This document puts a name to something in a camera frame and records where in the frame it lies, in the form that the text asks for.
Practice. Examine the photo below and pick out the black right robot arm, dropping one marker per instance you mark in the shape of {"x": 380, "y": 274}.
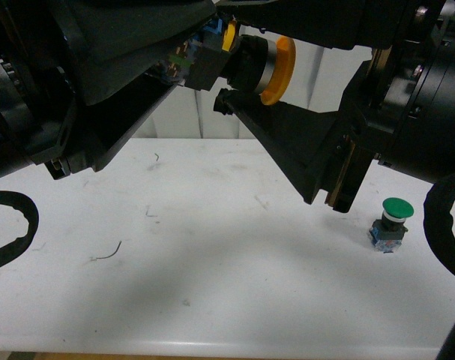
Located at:
{"x": 398, "y": 109}

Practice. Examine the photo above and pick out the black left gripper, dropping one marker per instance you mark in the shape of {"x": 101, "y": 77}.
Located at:
{"x": 53, "y": 53}

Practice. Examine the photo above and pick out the yellow push button switch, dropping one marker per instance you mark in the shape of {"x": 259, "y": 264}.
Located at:
{"x": 248, "y": 63}

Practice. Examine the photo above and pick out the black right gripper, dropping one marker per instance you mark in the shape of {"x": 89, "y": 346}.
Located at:
{"x": 310, "y": 147}

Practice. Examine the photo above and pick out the green mushroom push button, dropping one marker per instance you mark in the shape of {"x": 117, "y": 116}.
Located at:
{"x": 387, "y": 232}

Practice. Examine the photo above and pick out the curved dark wire scrap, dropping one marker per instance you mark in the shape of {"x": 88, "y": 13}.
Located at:
{"x": 107, "y": 256}

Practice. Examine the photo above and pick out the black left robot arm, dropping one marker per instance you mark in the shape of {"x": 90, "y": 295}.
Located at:
{"x": 74, "y": 82}

